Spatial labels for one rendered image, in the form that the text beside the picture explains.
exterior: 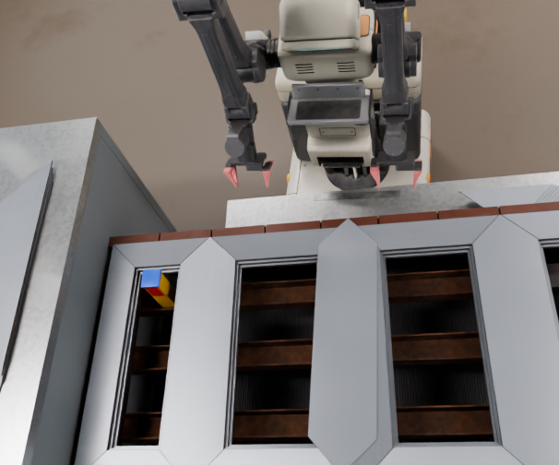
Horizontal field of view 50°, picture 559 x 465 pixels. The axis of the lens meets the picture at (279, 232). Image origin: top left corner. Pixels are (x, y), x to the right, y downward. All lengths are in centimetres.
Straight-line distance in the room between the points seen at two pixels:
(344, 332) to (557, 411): 57
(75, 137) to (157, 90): 161
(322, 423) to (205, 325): 45
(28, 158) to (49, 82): 196
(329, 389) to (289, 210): 72
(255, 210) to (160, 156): 129
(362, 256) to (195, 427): 68
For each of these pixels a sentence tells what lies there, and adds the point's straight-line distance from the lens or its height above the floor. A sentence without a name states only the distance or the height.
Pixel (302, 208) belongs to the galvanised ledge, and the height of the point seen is 68.
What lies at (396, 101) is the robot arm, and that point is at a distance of 161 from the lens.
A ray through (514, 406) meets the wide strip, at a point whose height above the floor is 85.
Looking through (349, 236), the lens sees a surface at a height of 85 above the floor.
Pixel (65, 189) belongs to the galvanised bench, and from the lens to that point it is 202.
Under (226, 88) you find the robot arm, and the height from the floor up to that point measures 133.
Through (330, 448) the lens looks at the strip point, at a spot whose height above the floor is 85.
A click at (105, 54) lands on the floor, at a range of 407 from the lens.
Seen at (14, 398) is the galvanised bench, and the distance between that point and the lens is 178.
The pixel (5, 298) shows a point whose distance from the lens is 189.
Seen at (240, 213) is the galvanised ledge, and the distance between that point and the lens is 218.
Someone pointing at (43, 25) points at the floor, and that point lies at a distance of 453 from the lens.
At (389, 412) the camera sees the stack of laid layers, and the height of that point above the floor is 85.
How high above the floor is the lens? 248
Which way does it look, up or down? 59 degrees down
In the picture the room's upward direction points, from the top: 22 degrees counter-clockwise
